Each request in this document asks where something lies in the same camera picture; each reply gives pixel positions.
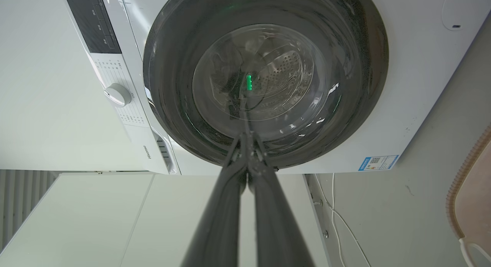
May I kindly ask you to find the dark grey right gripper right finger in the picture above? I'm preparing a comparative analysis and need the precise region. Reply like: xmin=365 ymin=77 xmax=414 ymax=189
xmin=242 ymin=133 xmax=316 ymax=267

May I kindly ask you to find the white front-load washing machine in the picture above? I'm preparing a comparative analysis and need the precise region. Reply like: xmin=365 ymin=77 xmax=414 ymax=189
xmin=63 ymin=0 xmax=491 ymax=176

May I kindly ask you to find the thin white cable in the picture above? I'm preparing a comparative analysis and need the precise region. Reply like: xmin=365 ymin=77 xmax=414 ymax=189
xmin=315 ymin=173 xmax=372 ymax=267

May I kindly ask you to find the beige woven laundry basket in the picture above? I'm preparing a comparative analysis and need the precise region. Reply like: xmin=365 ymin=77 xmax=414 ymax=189
xmin=446 ymin=125 xmax=491 ymax=241

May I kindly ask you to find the round dark washing machine door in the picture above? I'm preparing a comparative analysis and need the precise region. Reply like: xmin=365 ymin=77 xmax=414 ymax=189
xmin=143 ymin=0 xmax=389 ymax=170

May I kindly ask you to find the blue energy label sticker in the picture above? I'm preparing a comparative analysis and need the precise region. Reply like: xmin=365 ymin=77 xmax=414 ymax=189
xmin=358 ymin=155 xmax=399 ymax=171

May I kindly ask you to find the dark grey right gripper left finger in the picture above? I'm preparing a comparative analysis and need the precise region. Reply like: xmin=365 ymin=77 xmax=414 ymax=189
xmin=180 ymin=133 xmax=248 ymax=267

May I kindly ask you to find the white cabinet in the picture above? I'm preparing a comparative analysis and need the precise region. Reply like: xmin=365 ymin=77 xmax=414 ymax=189
xmin=0 ymin=172 xmax=332 ymax=267

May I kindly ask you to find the white washing machine control knob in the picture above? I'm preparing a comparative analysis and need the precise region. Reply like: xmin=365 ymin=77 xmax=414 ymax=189
xmin=104 ymin=83 xmax=132 ymax=107

